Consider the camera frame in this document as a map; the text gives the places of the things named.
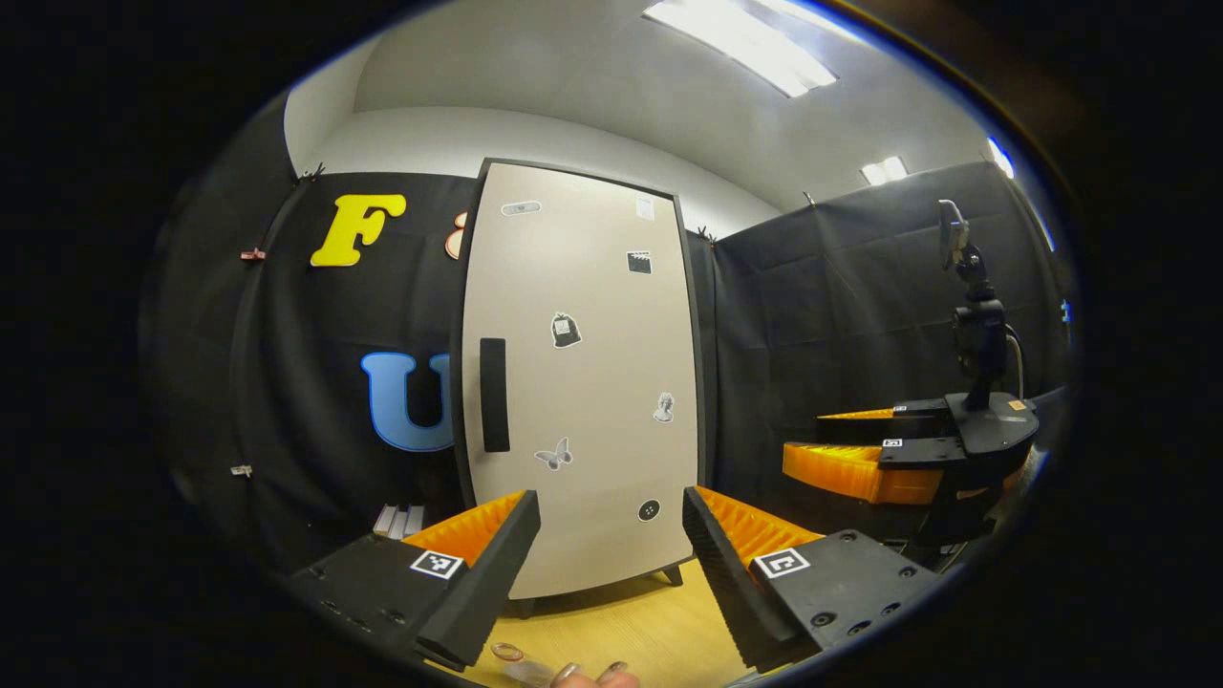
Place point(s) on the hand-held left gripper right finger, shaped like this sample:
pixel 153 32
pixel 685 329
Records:
pixel 726 583

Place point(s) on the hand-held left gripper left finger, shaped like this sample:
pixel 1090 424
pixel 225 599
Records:
pixel 487 592

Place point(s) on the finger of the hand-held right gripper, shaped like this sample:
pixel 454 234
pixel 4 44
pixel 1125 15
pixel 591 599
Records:
pixel 917 420
pixel 850 473

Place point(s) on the beige cabinet door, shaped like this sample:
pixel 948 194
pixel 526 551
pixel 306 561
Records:
pixel 592 287

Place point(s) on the dark grey cabinet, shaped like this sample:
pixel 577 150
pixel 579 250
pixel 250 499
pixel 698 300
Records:
pixel 458 430

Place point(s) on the white book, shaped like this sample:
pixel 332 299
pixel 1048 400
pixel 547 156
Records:
pixel 384 521

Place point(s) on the small ceiling light panel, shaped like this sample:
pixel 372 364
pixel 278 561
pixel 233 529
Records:
pixel 1000 158
pixel 884 170

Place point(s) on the large ceiling light panel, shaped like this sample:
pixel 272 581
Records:
pixel 740 43

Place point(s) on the black clip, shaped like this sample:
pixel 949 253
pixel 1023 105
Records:
pixel 311 173

